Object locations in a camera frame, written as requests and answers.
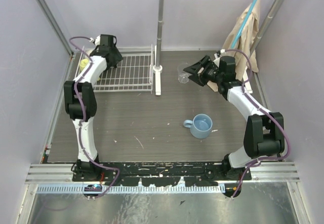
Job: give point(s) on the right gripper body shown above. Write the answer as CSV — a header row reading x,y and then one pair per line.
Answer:
x,y
210,73

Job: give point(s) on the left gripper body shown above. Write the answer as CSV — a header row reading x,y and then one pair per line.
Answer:
x,y
114,57

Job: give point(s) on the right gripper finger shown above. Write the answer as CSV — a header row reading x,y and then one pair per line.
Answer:
x,y
201,68
196,79

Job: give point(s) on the yellow mug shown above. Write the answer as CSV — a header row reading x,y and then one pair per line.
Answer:
x,y
82,64

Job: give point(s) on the white speckled mug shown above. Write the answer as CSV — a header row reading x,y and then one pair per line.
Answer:
x,y
89,51

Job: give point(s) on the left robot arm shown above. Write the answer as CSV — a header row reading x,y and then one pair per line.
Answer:
x,y
79,97

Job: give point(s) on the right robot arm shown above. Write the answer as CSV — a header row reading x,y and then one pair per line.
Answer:
x,y
264,138

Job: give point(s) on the clear plastic cup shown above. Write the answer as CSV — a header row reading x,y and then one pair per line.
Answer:
x,y
183,77

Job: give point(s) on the beige cloth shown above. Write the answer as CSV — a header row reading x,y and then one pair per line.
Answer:
x,y
245,42

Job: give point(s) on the blue mug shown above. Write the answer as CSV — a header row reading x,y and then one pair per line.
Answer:
x,y
200,126

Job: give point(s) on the blue clothes hanger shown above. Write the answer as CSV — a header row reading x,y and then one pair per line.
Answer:
x,y
238,35

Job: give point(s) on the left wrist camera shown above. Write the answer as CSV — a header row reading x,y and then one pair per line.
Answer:
x,y
105,40

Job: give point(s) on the white wire dish rack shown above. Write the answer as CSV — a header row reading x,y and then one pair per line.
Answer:
x,y
133,73

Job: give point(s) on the metal clothes rack frame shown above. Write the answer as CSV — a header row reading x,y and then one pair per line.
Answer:
x,y
157,68

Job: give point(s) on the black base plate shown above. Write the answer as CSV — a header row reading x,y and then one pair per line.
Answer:
x,y
157,174

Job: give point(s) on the blue cable duct strip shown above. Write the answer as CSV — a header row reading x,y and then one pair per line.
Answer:
x,y
95,189

